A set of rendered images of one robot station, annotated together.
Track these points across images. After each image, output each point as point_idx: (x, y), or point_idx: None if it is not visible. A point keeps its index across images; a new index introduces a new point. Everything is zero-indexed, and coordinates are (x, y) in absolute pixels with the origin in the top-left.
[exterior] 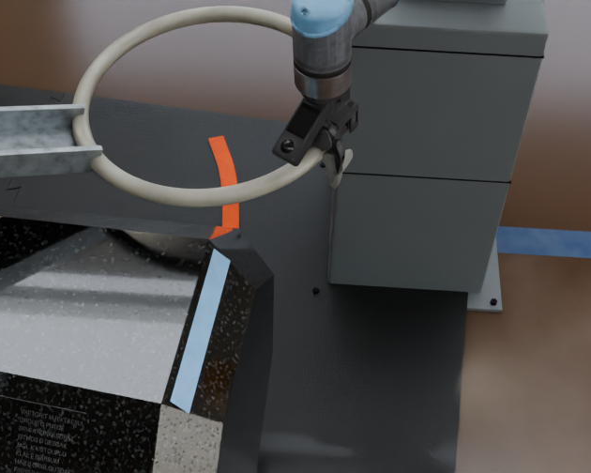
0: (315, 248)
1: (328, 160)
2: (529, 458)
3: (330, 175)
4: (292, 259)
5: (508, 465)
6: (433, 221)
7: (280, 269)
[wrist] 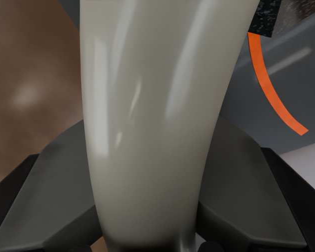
0: (221, 108)
1: (53, 199)
2: (71, 72)
3: (80, 133)
4: (229, 96)
5: (74, 63)
6: None
7: (231, 87)
